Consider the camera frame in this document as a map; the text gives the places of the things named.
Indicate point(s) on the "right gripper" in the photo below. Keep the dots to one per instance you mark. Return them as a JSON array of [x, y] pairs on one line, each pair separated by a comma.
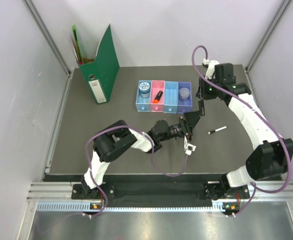
[[201, 91]]

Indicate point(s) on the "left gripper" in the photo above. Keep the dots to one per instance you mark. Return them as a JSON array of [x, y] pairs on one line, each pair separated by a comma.
[[192, 119]]

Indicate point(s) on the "green highlighter marker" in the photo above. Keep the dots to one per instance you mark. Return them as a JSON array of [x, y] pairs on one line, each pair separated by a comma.
[[201, 106]]

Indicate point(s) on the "clear round clip container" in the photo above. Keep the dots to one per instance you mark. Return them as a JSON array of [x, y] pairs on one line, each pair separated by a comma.
[[184, 94]]

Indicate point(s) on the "purple drawer box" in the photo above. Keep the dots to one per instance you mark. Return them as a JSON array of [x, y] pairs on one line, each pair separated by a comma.
[[185, 106]]

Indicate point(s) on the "teal blue drawer box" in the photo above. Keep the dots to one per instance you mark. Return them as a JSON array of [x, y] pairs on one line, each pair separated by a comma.
[[171, 97]]

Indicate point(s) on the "orange highlighter marker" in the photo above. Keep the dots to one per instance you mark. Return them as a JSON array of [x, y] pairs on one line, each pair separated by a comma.
[[157, 97]]

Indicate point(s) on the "pink drawer box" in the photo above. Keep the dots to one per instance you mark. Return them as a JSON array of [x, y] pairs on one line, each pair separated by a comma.
[[156, 86]]

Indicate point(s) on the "light blue drawer box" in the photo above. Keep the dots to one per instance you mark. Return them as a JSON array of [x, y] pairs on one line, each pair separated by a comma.
[[142, 104]]

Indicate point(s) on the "round patterned tape roll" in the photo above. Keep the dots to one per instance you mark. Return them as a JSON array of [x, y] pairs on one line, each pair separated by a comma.
[[144, 88]]

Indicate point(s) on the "green lever arch binder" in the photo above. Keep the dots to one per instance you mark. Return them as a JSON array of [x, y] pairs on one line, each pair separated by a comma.
[[101, 71]]

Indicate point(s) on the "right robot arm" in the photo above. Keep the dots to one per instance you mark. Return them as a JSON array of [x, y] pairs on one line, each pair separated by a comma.
[[271, 154]]

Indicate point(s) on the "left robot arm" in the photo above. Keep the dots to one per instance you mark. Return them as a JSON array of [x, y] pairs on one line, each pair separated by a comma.
[[110, 143]]

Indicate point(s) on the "black white pen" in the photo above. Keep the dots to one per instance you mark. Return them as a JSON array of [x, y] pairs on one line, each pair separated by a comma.
[[216, 130]]

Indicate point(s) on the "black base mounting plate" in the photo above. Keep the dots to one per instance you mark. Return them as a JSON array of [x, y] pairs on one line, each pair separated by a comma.
[[200, 190]]

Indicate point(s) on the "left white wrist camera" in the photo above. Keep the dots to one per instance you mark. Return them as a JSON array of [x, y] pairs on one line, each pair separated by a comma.
[[188, 147]]

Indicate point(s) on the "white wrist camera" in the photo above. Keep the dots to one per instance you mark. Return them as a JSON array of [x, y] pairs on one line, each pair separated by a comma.
[[210, 65], [188, 147]]

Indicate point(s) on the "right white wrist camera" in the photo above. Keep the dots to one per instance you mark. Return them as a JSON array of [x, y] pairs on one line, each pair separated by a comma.
[[210, 65]]

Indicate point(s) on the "grey slotted cable duct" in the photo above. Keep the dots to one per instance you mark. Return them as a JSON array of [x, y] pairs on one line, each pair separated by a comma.
[[92, 207]]

